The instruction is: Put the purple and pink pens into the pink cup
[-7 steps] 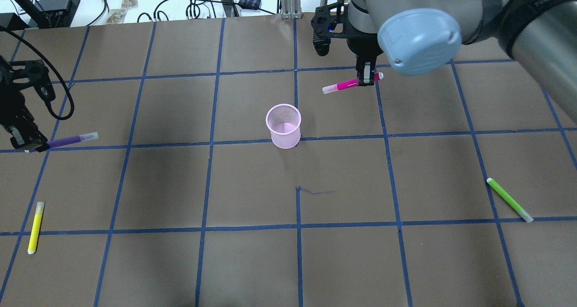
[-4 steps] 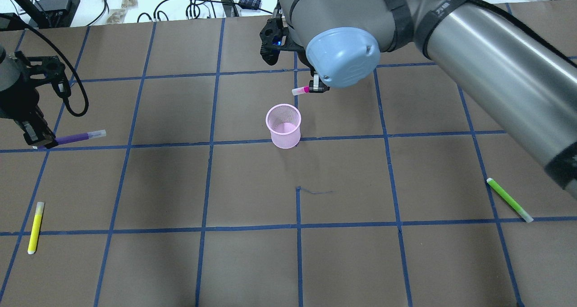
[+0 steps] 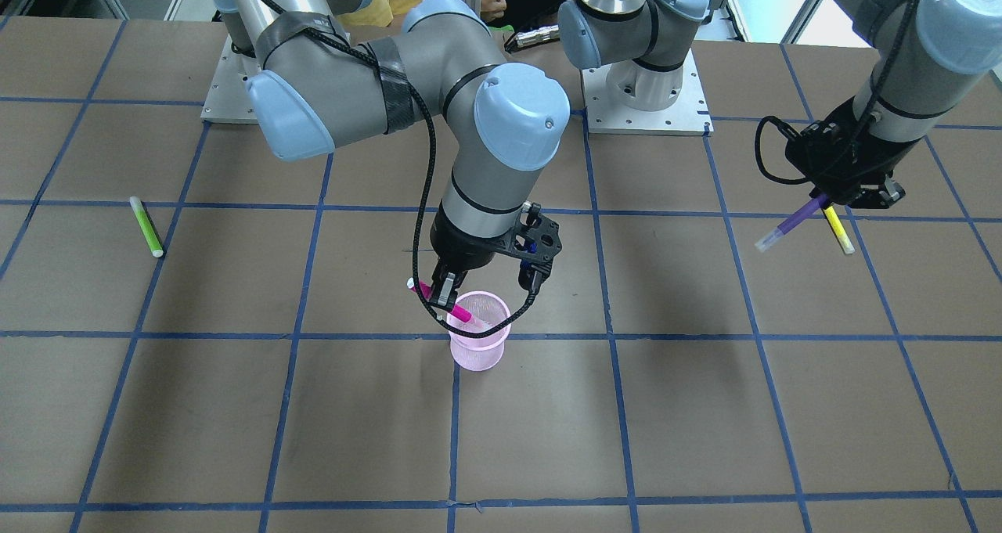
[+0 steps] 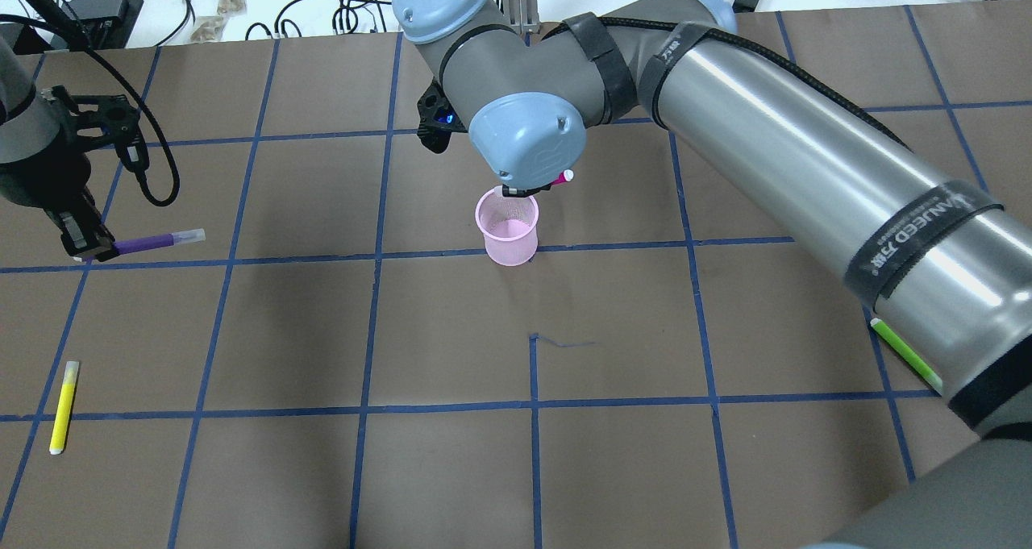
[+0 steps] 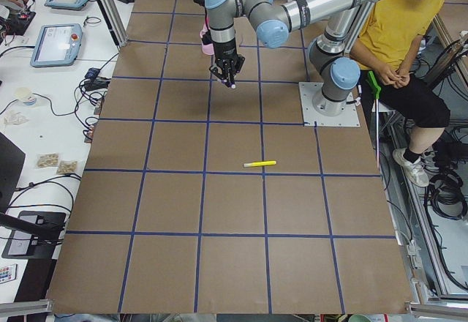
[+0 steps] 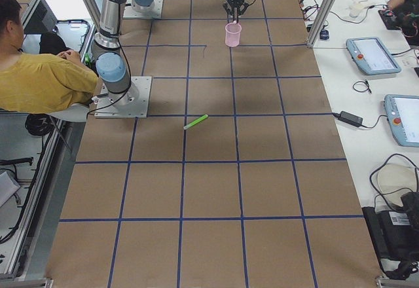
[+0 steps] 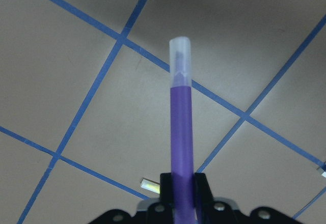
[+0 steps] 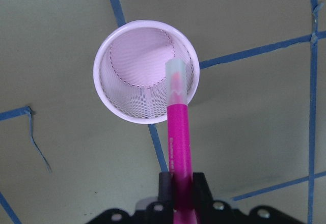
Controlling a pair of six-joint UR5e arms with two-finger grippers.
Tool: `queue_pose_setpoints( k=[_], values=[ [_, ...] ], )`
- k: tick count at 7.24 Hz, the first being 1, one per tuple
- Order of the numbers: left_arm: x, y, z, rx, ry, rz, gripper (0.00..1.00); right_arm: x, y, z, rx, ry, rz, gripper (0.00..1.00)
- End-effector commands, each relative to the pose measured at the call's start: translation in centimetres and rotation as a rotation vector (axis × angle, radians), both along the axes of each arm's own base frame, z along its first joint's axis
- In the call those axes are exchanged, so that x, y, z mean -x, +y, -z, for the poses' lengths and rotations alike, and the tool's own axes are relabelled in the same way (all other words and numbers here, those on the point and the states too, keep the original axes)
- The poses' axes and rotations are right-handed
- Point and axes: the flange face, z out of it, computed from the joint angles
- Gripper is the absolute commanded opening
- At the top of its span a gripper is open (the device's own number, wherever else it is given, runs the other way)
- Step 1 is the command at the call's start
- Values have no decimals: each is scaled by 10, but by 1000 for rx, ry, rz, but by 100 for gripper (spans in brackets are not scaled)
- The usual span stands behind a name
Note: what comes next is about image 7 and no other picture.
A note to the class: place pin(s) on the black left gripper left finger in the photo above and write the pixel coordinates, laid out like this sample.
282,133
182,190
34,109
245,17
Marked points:
166,196

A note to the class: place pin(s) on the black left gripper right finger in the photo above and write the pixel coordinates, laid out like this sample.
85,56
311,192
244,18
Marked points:
203,194

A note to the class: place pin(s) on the purple pen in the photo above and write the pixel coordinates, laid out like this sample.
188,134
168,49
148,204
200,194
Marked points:
182,157

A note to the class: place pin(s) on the yellow pen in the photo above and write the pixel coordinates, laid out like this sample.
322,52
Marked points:
150,185

